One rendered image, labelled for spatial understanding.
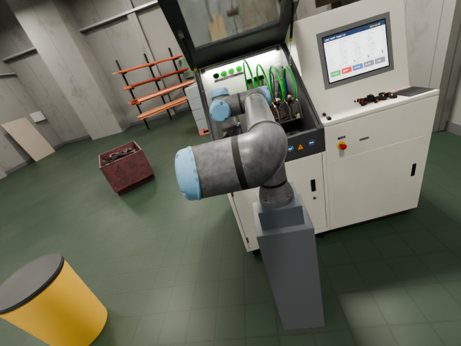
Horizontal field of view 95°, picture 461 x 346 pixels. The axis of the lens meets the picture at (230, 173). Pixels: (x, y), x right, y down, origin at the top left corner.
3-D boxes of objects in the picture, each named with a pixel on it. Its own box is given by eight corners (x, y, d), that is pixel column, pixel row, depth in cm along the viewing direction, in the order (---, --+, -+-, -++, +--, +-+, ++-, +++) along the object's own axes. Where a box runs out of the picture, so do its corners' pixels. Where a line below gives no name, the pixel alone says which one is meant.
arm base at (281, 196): (298, 204, 85) (294, 184, 81) (261, 211, 88) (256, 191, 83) (289, 183, 98) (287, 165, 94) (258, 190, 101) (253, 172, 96)
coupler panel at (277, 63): (272, 104, 171) (265, 63, 156) (272, 104, 174) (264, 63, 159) (288, 99, 170) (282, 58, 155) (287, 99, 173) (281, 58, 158)
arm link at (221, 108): (237, 95, 70) (237, 90, 79) (204, 104, 72) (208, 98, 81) (242, 118, 74) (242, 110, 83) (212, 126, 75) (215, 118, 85)
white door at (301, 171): (249, 249, 173) (226, 180, 141) (248, 246, 175) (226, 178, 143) (327, 228, 169) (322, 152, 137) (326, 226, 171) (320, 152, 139)
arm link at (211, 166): (258, 182, 92) (247, 192, 39) (226, 188, 95) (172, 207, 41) (252, 154, 93) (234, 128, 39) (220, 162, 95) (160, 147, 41)
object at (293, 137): (228, 178, 141) (221, 157, 133) (228, 175, 145) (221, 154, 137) (320, 152, 138) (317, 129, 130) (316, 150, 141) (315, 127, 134)
